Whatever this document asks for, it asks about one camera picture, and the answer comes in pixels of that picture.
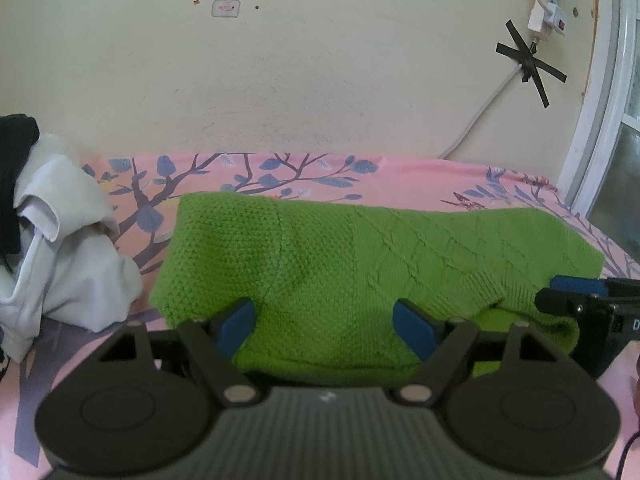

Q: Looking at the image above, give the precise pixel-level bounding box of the black cable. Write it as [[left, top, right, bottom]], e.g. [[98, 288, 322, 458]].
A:
[[616, 429, 640, 480]]

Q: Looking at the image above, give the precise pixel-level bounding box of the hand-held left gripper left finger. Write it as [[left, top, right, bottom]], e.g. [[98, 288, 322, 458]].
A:
[[97, 297, 259, 409]]

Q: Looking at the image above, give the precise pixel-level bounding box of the white power adapter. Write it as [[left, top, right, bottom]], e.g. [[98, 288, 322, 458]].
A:
[[527, 1, 570, 43]]

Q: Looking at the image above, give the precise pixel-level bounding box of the green knitted sweater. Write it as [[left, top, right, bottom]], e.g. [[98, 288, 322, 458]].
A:
[[150, 192, 606, 389]]

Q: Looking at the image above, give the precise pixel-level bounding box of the white window frame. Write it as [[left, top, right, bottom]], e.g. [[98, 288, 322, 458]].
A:
[[555, 0, 640, 253]]

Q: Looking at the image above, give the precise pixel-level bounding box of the black white striped garment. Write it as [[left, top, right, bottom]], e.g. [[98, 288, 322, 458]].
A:
[[0, 114, 42, 257]]

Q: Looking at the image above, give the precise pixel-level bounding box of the black tape cross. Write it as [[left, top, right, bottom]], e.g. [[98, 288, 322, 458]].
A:
[[495, 19, 569, 109]]

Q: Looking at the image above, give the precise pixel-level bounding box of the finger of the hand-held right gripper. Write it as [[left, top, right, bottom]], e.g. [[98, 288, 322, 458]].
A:
[[534, 287, 592, 315], [549, 274, 609, 297]]

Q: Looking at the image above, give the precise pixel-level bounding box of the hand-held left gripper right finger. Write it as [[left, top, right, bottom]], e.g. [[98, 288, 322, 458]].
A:
[[392, 299, 546, 409]]

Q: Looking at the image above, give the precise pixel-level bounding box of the pink floral bed sheet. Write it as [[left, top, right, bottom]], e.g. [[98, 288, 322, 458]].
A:
[[0, 152, 640, 480]]

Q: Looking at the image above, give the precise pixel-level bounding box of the thin white wall cable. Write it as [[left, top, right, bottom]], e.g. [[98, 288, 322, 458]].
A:
[[438, 40, 538, 160]]

